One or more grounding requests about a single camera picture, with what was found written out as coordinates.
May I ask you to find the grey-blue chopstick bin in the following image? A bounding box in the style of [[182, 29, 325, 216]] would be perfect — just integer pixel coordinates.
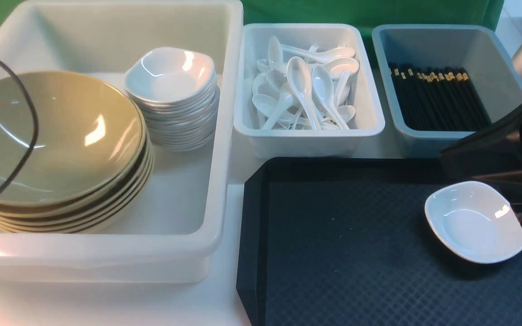
[[372, 24, 522, 158]]

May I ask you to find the white spoon bin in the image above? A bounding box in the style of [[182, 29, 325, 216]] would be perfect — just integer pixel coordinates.
[[234, 23, 385, 159]]

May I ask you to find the pile of white spoons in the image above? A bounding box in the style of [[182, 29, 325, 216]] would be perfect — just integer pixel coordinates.
[[252, 36, 360, 130]]

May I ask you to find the green cloth backdrop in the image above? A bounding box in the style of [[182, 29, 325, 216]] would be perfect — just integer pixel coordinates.
[[0, 0, 505, 54]]

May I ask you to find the white sauce dish on tray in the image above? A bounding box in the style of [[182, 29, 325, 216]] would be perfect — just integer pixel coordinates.
[[424, 180, 522, 264]]

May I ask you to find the bundle of black chopsticks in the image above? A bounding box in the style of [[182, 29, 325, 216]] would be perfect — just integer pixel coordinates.
[[389, 62, 492, 132]]

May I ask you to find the black serving tray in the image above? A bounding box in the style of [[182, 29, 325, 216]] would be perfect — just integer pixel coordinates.
[[236, 158, 522, 326]]

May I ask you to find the large white plastic tub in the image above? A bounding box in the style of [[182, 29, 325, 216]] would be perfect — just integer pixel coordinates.
[[0, 0, 243, 283]]

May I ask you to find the yellow noodle bowl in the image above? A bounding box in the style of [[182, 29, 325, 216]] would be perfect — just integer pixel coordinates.
[[0, 71, 145, 206]]

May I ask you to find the stack of white dishes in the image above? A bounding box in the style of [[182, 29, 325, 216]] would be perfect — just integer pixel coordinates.
[[125, 74, 220, 151]]

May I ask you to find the stack of yellow bowls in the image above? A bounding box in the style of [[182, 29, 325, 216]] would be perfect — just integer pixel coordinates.
[[0, 136, 154, 234]]

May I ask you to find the top white sauce dish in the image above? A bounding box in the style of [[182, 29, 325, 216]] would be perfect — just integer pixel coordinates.
[[124, 47, 217, 105]]

